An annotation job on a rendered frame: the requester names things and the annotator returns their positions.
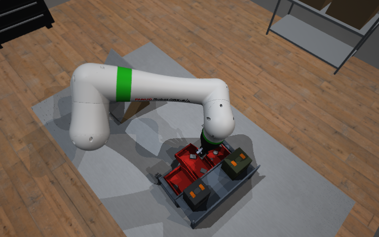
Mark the dark grey metal shelf rack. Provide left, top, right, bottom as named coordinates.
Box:
left=154, top=159, right=261, bottom=229

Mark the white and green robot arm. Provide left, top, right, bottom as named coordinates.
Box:
left=69, top=63, right=235, bottom=151

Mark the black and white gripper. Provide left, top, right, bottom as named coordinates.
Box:
left=195, top=142, right=213, bottom=159

